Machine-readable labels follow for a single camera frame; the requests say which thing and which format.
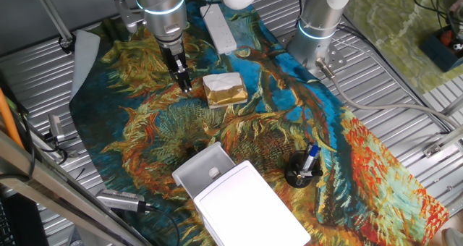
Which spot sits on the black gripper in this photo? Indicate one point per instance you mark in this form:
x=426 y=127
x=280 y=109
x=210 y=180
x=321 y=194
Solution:
x=171 y=56

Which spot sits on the black monitor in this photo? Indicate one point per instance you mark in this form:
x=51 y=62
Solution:
x=21 y=224

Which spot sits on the dark blue box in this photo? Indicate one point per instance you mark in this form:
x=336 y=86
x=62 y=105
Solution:
x=437 y=54

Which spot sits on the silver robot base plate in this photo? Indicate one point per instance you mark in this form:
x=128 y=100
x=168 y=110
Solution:
x=334 y=59

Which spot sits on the white power strip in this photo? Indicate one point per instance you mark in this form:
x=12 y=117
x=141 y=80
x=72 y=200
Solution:
x=220 y=29

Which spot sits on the aluminium frame bar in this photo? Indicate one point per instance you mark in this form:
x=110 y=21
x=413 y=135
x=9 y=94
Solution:
x=54 y=191

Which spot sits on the black pen holder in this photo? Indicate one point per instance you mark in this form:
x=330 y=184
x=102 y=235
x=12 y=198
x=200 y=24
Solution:
x=294 y=177

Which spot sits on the blue capped marker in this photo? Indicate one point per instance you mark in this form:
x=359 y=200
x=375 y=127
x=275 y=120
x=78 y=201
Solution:
x=311 y=157

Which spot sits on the white plastic lidded box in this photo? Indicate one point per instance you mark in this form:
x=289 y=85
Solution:
x=249 y=210

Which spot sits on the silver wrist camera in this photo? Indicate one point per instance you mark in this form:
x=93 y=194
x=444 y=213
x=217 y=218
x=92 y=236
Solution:
x=128 y=14

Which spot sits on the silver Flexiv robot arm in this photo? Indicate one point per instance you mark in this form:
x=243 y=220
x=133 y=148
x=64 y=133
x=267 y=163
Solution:
x=162 y=0

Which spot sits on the aluminium corner bracket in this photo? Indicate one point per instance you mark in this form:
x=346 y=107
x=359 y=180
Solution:
x=439 y=144

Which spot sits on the gold and white tissue pack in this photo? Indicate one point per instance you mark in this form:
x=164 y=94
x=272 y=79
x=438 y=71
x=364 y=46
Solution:
x=224 y=90

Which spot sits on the grey tripod pole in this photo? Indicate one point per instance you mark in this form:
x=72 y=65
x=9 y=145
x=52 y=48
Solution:
x=52 y=11

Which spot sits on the finned silver camera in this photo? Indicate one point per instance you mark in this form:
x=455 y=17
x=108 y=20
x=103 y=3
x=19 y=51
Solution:
x=117 y=199

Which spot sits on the sunflower painting cloth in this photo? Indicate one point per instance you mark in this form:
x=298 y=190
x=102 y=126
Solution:
x=144 y=130

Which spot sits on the small soccer ball toy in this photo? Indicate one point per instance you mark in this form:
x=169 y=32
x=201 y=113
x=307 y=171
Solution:
x=457 y=46

